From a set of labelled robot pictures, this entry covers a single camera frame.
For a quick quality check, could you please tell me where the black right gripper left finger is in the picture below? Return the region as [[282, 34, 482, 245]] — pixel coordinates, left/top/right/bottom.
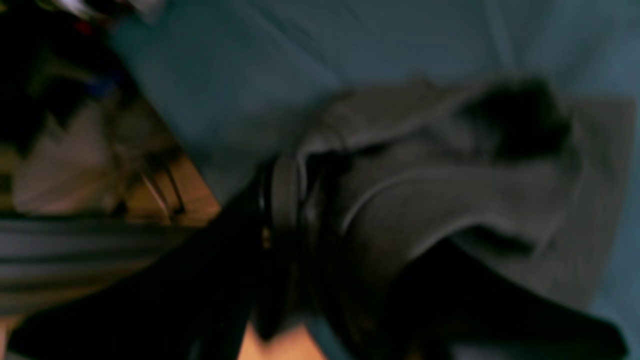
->
[[7, 156, 298, 360]]

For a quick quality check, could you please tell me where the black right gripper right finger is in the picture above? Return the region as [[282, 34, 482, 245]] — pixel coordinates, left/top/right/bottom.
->
[[305, 155, 628, 360]]

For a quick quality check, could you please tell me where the dark grey T-shirt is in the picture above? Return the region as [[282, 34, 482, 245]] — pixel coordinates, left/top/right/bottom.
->
[[272, 75, 636, 311]]

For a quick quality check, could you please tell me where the blue table cloth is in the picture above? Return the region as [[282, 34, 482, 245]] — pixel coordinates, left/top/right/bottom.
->
[[109, 0, 640, 203]]

